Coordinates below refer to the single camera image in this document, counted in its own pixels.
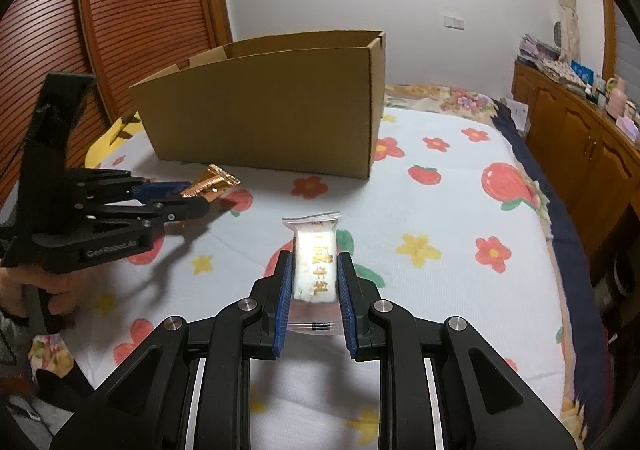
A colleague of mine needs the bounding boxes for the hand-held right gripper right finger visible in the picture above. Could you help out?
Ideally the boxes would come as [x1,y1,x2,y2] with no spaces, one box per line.
[336,252,576,450]

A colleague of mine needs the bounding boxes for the pink thermos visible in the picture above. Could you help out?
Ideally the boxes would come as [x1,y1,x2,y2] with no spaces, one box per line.
[606,76,628,119]

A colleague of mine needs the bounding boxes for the blue box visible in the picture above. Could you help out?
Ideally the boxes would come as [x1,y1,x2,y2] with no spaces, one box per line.
[570,60,596,85]

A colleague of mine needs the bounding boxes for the copper foil snack wrapper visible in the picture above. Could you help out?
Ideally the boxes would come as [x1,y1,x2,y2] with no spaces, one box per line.
[180,163,242,203]

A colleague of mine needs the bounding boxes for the brown cardboard box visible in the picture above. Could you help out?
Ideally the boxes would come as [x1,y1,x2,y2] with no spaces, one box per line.
[129,30,388,181]

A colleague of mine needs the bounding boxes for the grey hooded sweatshirt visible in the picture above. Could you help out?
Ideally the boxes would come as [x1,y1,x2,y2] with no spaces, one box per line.
[0,310,31,366]

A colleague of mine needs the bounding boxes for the purple tissue box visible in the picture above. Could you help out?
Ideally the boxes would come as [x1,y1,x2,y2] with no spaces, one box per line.
[617,115,640,141]

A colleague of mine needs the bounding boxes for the brown slatted wardrobe door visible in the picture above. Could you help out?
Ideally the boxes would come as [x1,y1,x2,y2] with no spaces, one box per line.
[0,0,233,201]

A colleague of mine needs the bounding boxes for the white bar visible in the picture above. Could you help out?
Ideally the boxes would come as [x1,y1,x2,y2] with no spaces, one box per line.
[281,211,346,335]

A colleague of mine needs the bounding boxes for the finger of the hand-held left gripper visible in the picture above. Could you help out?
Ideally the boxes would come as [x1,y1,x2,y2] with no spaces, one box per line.
[67,169,195,204]
[84,196,212,237]

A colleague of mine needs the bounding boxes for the pile of patterned pouches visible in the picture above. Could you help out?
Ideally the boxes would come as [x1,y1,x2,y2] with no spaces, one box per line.
[519,34,563,75]

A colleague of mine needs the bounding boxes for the white paper card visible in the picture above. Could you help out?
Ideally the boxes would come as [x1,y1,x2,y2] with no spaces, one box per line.
[505,100,531,133]

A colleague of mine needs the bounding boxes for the dark blue bedsheet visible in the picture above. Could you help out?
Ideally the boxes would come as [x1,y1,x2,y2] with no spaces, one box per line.
[492,100,616,431]

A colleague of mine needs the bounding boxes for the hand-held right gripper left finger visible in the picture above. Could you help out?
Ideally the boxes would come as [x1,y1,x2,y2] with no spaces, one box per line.
[50,250,296,450]

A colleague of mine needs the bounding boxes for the wooden framed window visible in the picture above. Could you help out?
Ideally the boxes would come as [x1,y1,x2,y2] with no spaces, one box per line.
[600,0,640,80]

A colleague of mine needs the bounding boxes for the floral printed blanket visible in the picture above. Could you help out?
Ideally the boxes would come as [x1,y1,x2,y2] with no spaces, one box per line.
[30,82,616,450]

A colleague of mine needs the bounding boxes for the person's left hand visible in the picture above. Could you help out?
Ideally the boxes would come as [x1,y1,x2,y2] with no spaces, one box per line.
[0,267,85,319]

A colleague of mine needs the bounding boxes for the wooden desk cabinet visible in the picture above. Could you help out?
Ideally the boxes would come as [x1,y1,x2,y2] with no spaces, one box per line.
[512,57,640,255]

